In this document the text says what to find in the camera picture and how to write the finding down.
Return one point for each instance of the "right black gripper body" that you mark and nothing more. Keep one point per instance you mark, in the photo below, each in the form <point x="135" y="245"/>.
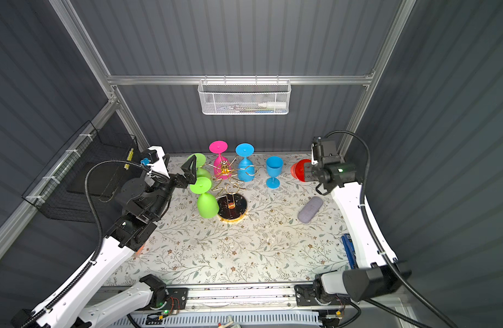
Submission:
<point x="309" y="171"/>

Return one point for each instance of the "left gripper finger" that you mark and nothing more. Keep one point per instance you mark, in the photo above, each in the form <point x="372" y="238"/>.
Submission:
<point x="189" y="167"/>
<point x="183" y="181"/>

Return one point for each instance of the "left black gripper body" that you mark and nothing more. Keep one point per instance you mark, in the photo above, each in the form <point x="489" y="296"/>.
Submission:
<point x="167" y="189"/>

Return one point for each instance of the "red wine glass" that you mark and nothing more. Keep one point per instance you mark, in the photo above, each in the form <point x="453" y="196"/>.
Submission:
<point x="302" y="171"/>

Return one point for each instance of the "blue wine glass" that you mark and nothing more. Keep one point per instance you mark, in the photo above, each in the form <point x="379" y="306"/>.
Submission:
<point x="274" y="167"/>
<point x="245" y="169"/>

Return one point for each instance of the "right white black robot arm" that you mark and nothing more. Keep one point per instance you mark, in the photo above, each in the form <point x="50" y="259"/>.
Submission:
<point x="375" y="269"/>

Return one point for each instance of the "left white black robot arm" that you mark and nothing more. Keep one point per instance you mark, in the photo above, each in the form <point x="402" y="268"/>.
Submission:
<point x="145" y="199"/>

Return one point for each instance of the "back green wine glass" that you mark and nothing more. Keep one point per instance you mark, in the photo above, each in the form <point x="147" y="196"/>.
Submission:
<point x="200" y="162"/>

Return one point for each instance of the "green wine glass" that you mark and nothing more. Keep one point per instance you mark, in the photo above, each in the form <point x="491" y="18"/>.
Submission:
<point x="200" y="162"/>
<point x="207" y="204"/>

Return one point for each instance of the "pink wine glass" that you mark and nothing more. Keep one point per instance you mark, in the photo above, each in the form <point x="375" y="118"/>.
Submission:
<point x="221" y="167"/>

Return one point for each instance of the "front green wine glass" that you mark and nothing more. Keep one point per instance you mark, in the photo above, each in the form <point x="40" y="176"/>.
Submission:
<point x="207" y="204"/>

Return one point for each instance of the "grey oval case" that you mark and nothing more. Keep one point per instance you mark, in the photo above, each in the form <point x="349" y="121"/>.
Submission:
<point x="310" y="210"/>

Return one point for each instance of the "yellow marker pen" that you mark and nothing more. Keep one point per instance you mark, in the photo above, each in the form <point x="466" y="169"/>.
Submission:
<point x="129" y="158"/>

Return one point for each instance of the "blue stapler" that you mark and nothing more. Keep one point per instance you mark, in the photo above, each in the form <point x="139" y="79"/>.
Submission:
<point x="350" y="250"/>

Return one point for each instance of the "orange coloured box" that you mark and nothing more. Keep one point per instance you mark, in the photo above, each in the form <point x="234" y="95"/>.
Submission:
<point x="139" y="251"/>

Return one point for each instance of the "white bottle in basket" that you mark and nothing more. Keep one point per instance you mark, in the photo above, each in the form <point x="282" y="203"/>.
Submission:
<point x="275" y="106"/>

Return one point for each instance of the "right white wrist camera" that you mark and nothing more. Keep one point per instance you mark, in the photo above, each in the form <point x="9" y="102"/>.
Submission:
<point x="324" y="151"/>

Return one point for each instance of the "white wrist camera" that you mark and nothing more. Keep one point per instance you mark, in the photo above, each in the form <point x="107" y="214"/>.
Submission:
<point x="324" y="151"/>
<point x="156" y="160"/>

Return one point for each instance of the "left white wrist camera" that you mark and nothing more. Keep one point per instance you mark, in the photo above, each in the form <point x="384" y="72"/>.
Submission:
<point x="156" y="160"/>

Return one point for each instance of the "gold wire wine glass rack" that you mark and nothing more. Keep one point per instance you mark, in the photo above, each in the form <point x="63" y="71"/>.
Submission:
<point x="232" y="203"/>

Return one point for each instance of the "white wire mesh basket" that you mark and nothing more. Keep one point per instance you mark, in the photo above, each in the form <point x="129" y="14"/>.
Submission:
<point x="240" y="97"/>

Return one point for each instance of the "black wire mesh basket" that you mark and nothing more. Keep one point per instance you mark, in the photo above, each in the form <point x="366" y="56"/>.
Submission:
<point x="59" y="192"/>

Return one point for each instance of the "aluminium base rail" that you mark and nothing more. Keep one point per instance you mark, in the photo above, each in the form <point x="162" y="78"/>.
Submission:
<point x="249" y="297"/>

